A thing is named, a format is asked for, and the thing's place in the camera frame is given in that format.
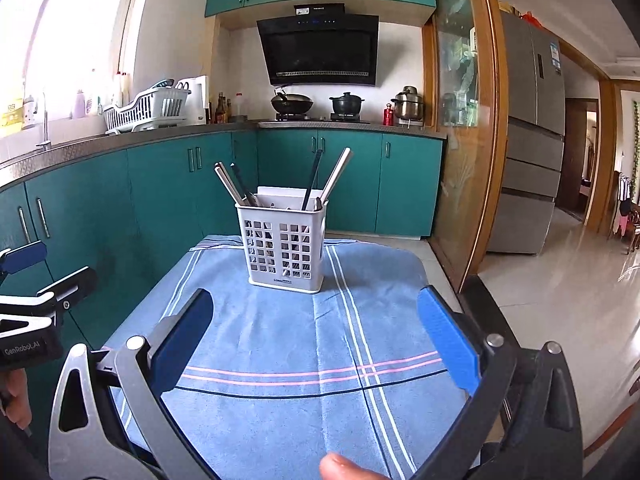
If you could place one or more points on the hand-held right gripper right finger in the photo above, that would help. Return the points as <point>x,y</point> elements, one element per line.
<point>447,340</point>

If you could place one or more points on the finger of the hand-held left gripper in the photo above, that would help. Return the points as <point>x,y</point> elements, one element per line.
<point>75,282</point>
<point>25,257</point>

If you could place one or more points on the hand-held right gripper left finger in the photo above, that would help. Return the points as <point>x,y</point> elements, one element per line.
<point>182,342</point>

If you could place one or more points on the white plastic utensil basket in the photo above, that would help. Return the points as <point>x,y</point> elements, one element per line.
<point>287,216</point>

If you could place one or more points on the black chopstick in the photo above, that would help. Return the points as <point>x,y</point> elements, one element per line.
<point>241,181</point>
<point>312,175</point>

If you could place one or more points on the person's left hand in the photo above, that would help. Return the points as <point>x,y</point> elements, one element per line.
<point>17,395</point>

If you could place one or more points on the person's right hand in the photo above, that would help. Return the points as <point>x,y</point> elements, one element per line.
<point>355,469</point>

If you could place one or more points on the blue striped cloth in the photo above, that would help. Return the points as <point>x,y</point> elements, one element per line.
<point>280,330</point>

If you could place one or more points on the green base cabinets under window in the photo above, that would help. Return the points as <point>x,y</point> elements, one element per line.
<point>150,200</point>

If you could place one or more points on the metal faucet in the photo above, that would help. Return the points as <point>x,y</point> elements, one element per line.
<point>44,125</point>

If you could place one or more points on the pink detergent bottle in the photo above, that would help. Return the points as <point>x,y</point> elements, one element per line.
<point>79,106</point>

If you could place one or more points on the grey kitchen countertop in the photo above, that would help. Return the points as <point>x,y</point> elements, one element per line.
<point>165,135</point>

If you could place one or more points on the white dish rack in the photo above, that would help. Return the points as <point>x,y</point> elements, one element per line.
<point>145,107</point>

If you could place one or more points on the wooden glass sliding door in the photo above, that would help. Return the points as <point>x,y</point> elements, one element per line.
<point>465,135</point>

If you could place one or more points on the silver refrigerator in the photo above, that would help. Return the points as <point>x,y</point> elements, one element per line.
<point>530,150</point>

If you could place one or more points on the brown wooden door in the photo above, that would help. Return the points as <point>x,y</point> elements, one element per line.
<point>575,170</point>

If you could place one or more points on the hanging clothes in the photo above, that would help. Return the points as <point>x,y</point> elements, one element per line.
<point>621,205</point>

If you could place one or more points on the white countertop appliance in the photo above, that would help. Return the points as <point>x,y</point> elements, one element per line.
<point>199,100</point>

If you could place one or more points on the brown sauce bottle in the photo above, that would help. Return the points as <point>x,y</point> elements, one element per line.
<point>219,110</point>
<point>228,111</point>

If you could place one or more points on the kitchen window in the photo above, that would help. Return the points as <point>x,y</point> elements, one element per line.
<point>65,35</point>

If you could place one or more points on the stainless steel pot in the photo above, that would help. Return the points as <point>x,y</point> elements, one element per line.
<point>408,106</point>

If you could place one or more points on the white bottle with red cap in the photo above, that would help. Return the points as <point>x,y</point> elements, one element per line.
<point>241,107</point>

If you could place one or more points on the gas stove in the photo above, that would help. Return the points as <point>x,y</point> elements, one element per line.
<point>322,118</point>

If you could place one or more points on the black cooking pot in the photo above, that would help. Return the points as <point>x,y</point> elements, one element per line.
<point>346,106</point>

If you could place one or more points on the black wok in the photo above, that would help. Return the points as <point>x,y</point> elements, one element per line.
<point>292,104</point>

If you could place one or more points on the black range hood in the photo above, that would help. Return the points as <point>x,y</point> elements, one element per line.
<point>320,50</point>

